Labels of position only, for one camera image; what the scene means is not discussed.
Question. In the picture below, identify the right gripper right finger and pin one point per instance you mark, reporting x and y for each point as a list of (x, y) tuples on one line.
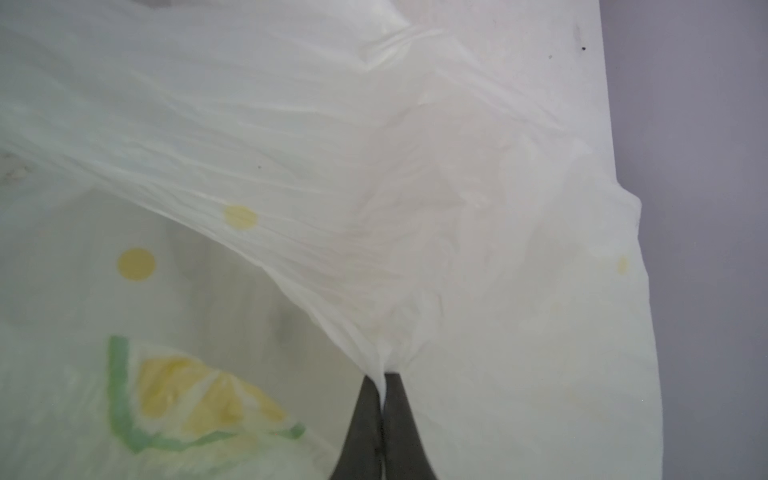
[(404, 455)]

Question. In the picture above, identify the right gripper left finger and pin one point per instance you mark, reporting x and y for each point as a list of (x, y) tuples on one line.
[(360, 457)]

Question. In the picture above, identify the white plastic bag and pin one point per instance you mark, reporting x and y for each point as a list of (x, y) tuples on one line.
[(219, 217)]

